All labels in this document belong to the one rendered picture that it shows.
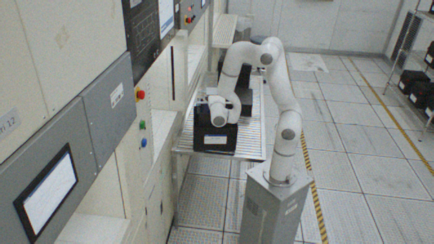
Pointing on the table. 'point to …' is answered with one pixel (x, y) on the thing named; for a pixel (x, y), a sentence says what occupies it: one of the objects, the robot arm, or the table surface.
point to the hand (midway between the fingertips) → (216, 94)
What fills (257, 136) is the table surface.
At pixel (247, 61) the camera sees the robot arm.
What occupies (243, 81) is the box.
